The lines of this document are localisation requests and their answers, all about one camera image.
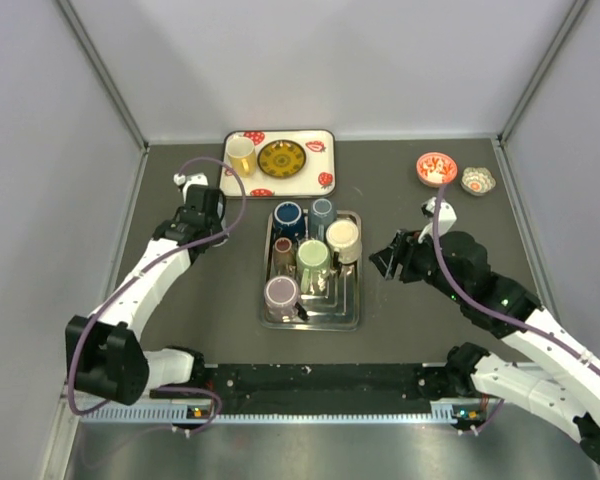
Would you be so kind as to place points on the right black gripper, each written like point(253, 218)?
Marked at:
point(406, 243)

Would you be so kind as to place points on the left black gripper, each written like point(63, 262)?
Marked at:
point(218, 224)

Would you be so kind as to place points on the cream white mug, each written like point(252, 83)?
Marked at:
point(344, 239)

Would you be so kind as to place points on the light green mug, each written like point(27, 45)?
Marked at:
point(313, 261)

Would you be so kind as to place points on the purple mug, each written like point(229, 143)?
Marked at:
point(282, 298)

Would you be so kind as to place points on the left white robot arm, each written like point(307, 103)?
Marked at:
point(104, 355)

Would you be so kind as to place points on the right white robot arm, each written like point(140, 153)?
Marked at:
point(569, 398)

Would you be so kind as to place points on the yellow mug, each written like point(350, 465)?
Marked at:
point(241, 153)

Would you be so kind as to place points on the grey-blue mug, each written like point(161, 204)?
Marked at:
point(322, 213)

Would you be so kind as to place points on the dark blue mug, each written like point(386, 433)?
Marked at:
point(289, 220)

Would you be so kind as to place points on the silver metal tray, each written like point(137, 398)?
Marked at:
point(336, 308)

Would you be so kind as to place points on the brown ribbed cup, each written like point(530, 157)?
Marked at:
point(284, 259)

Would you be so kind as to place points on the yellow patterned small plate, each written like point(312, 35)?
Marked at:
point(282, 159)

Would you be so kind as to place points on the orange patterned bowl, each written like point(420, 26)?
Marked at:
point(436, 169)

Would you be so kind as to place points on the small flower-shaped bowl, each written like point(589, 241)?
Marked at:
point(477, 181)

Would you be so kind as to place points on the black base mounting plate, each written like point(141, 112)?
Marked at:
point(338, 389)

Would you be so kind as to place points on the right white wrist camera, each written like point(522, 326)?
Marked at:
point(446, 217)

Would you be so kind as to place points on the grey slotted cable duct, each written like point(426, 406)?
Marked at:
point(198, 411)

